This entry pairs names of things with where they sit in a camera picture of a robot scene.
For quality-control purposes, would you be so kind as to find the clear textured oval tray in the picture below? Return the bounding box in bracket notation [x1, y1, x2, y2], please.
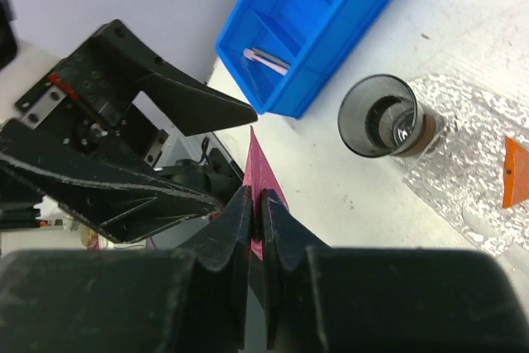
[396, 74, 528, 256]

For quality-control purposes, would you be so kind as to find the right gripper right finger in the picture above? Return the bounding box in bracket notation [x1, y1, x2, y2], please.
[261, 189, 528, 352]

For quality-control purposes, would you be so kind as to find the pink toothpaste tube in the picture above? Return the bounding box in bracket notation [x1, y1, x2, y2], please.
[242, 126, 290, 265]

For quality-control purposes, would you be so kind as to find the grey green toothbrush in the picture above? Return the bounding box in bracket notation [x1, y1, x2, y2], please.
[252, 47, 290, 68]

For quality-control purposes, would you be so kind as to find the dark tinted cup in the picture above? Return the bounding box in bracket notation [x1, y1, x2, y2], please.
[337, 74, 442, 159]

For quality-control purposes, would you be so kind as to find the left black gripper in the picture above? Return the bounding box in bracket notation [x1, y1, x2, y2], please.
[1, 19, 258, 243]

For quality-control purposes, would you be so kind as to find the blue plastic bin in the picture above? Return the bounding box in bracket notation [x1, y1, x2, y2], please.
[217, 0, 391, 119]

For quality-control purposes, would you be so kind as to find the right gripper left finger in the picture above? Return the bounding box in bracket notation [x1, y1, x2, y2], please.
[1, 187, 253, 352]

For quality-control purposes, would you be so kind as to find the orange toothpaste tube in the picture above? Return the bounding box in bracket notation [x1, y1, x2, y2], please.
[503, 136, 529, 208]

